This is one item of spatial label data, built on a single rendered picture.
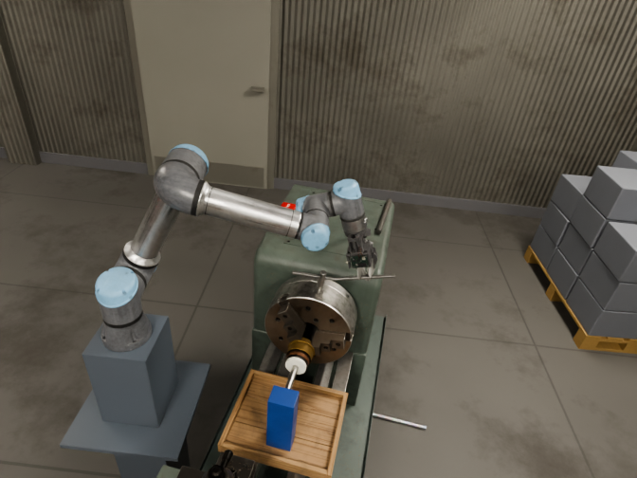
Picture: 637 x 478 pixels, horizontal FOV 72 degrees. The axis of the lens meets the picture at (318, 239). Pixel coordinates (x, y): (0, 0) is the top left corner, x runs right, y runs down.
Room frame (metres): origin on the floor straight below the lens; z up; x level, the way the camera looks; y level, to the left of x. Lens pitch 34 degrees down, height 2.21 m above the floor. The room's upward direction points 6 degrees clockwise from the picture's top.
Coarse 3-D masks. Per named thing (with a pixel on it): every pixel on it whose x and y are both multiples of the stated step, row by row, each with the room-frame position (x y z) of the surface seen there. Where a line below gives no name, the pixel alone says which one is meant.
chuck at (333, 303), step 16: (288, 288) 1.15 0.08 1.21; (304, 288) 1.13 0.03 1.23; (272, 304) 1.10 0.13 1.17; (304, 304) 1.08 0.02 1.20; (320, 304) 1.07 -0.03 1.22; (336, 304) 1.09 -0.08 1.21; (272, 320) 1.10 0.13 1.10; (304, 320) 1.08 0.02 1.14; (320, 320) 1.07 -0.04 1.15; (336, 320) 1.06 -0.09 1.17; (352, 320) 1.09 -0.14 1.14; (272, 336) 1.10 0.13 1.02; (352, 336) 1.08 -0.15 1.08; (336, 352) 1.06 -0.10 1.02
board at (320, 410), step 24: (264, 384) 0.99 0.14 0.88; (312, 384) 1.00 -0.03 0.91; (240, 408) 0.89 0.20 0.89; (264, 408) 0.90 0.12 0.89; (312, 408) 0.92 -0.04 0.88; (336, 408) 0.93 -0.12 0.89; (240, 432) 0.80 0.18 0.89; (264, 432) 0.81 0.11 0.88; (312, 432) 0.82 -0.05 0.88; (336, 432) 0.82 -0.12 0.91; (240, 456) 0.73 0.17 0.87; (264, 456) 0.72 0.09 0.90; (288, 456) 0.74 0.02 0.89; (312, 456) 0.75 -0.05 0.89
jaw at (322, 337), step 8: (320, 336) 1.04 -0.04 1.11; (328, 336) 1.04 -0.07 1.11; (336, 336) 1.04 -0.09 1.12; (344, 336) 1.04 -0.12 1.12; (312, 344) 1.00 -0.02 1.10; (320, 344) 1.01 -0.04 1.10; (328, 344) 1.00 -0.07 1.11; (336, 344) 1.02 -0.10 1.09; (344, 344) 1.02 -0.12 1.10; (320, 352) 1.00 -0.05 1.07
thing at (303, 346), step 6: (294, 342) 0.99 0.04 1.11; (300, 342) 0.99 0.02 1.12; (306, 342) 0.99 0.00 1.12; (288, 348) 0.98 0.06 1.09; (294, 348) 0.97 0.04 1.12; (300, 348) 0.96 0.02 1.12; (306, 348) 0.97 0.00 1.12; (312, 348) 0.99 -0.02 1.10; (288, 354) 0.95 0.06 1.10; (294, 354) 0.94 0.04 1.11; (300, 354) 0.95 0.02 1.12; (306, 354) 0.96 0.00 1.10; (312, 354) 0.97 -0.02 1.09; (306, 360) 0.94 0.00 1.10; (306, 366) 0.93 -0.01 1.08
